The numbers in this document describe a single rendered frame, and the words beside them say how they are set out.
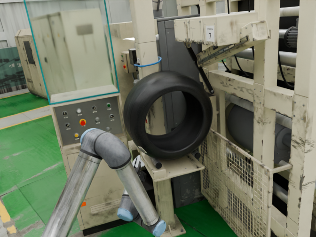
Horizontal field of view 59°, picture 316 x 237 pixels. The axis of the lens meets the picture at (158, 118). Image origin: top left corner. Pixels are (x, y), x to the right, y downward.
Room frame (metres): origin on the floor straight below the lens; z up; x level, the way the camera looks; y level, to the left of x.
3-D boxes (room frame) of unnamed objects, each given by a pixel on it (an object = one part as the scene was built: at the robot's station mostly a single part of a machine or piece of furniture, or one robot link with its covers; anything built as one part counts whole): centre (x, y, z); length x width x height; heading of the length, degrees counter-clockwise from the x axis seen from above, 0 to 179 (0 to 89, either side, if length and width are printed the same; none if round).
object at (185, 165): (1.83, -0.06, 0.80); 0.37 x 0.36 x 0.02; 105
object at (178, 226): (2.07, 0.03, 0.02); 0.27 x 0.27 x 0.04; 15
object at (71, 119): (2.32, 0.60, 0.63); 0.56 x 0.41 x 1.27; 105
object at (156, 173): (1.79, 0.08, 0.84); 0.36 x 0.09 x 0.06; 15
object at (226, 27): (1.78, -0.38, 1.71); 0.61 x 0.25 x 0.15; 15
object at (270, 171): (1.69, -0.44, 0.65); 0.90 x 0.02 x 0.70; 15
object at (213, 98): (2.14, -0.37, 1.05); 0.20 x 0.15 x 0.30; 15
